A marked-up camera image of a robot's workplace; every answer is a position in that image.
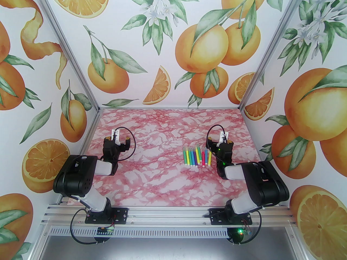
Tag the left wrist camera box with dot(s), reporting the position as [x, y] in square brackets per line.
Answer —
[116, 138]

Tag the small circuit board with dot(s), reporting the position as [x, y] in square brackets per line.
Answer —
[245, 231]
[104, 229]

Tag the aluminium frame post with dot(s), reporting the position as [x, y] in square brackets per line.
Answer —
[69, 50]
[262, 64]

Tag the red marker pen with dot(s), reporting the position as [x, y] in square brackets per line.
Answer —
[203, 158]

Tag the aluminium frame rail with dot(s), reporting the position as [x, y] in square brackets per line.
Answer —
[168, 215]

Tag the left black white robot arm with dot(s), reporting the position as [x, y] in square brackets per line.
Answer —
[76, 175]

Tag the pink marble pattern mat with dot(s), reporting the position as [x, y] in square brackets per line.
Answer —
[162, 183]

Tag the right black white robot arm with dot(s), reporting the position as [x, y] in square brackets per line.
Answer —
[265, 183]

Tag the black round device green light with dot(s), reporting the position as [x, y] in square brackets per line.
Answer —
[235, 237]

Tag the blue marker pen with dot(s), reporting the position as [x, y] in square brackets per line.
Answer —
[192, 158]
[206, 158]

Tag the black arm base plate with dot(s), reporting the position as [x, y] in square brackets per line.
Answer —
[217, 218]
[122, 215]

